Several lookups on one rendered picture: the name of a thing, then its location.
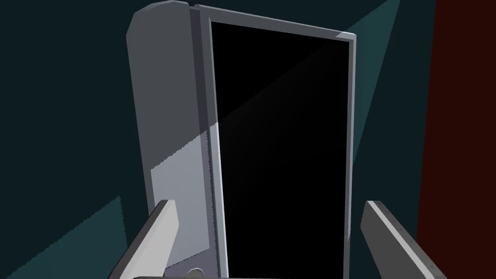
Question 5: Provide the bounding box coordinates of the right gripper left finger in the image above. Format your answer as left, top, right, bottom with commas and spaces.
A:
108, 199, 180, 279

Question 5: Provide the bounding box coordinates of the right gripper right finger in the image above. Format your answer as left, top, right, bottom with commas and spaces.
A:
360, 200, 449, 279

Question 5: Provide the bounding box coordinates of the black glass microwave door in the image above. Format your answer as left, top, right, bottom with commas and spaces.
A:
193, 4, 357, 279

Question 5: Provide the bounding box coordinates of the grey microwave oven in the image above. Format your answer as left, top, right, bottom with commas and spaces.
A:
125, 0, 357, 279

